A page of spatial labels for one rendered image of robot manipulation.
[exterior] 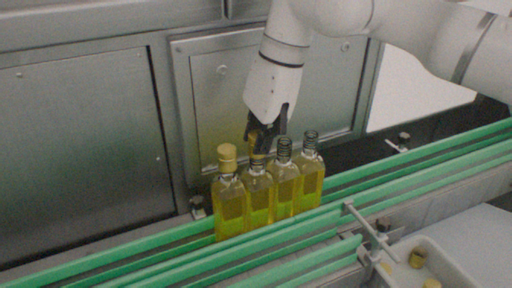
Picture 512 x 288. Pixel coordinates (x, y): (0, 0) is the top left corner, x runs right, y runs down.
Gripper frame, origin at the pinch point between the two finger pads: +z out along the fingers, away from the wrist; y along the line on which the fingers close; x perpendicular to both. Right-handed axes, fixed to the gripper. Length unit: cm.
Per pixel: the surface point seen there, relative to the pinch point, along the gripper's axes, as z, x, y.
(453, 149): 8, 67, -5
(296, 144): 10.5, 19.5, -13.0
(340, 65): -10.3, 23.8, -13.2
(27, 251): 38, -38, -15
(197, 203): 18.3, -6.9, -4.1
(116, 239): 35.2, -20.6, -13.1
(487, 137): 5, 80, -5
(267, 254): 24.9, 6.4, 6.0
